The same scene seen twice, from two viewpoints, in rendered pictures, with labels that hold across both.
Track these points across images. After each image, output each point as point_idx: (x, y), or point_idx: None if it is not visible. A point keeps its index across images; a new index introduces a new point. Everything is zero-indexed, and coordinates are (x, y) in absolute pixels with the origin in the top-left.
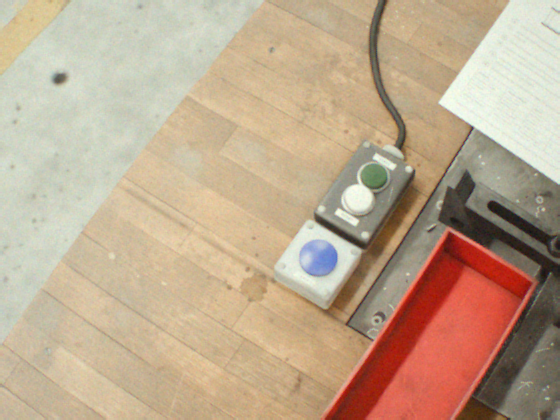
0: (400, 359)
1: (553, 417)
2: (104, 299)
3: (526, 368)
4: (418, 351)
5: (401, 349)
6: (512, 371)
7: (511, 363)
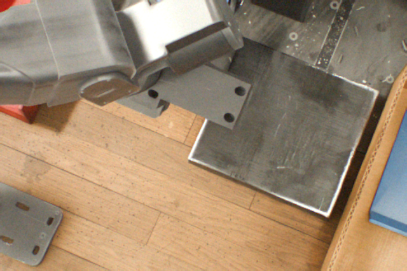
0: (5, 9)
1: (32, 1)
2: None
3: (128, 4)
4: (21, 0)
5: (5, 0)
6: (114, 9)
7: (112, 1)
